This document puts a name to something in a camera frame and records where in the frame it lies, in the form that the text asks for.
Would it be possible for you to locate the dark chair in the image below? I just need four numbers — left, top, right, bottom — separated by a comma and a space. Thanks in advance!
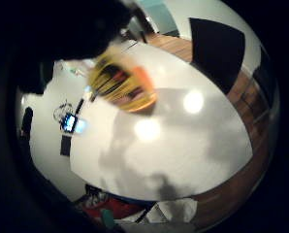
126, 8, 149, 45

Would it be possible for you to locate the yellow snack packet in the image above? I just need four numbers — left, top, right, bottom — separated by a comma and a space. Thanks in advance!
87, 48, 158, 115

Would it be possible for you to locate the phone with lit screen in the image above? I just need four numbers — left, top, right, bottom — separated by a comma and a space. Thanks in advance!
60, 112, 87, 135

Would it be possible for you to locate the large black panel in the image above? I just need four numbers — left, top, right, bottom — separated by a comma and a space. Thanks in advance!
188, 17, 246, 95

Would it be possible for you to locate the flat black pad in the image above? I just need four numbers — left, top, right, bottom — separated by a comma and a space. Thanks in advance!
59, 134, 73, 157

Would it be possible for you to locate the black device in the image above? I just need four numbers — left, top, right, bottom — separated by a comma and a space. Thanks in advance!
20, 106, 34, 142

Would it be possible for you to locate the red bag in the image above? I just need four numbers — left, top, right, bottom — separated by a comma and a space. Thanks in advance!
82, 188, 145, 221

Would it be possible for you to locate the teal bottle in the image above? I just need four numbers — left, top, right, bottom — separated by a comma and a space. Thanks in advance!
100, 209, 115, 230

